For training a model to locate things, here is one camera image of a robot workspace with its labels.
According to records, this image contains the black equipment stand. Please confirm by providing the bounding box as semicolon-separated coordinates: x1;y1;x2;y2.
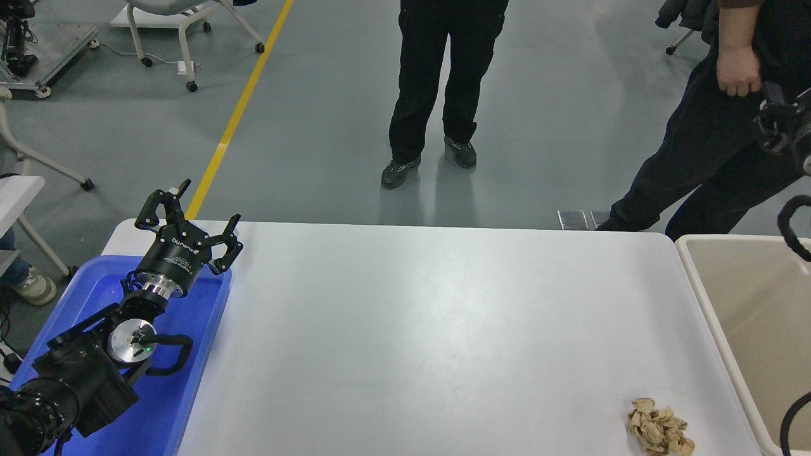
0;0;39;78

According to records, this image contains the white chair base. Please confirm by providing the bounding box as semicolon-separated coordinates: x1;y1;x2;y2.
0;87;95;193

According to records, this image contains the blue plastic tray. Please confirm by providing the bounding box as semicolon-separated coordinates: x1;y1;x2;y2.
10;255;233;456

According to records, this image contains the white side table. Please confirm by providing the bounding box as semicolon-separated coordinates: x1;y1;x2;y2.
0;175;78;281

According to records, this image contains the person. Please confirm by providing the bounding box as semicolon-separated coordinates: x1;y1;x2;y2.
596;0;811;241
0;228;58;307
380;0;511;189

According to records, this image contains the large pale bin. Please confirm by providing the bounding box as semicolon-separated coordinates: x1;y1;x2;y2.
674;233;811;456

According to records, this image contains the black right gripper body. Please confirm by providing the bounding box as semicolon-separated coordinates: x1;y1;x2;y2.
791;89;811;167

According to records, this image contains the black office chair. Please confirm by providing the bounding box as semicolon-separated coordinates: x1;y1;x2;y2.
655;0;720;56

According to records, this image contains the white chair with casters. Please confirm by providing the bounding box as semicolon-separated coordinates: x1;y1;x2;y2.
125;0;266;93

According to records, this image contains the person's hand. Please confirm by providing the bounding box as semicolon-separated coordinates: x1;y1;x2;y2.
716;46;763;98

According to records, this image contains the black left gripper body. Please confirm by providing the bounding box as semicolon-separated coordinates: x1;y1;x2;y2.
142;220;212;287

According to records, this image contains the white flat board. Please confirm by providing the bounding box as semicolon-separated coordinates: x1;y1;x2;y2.
110;5;211;30

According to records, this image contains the crumpled tan paper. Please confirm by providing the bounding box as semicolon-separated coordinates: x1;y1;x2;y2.
627;398;696;456

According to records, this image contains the black floor cable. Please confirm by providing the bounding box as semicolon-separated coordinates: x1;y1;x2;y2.
0;298;26;382

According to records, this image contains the grey metal wheeled platform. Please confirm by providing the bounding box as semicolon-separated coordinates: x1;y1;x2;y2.
0;24;101;99

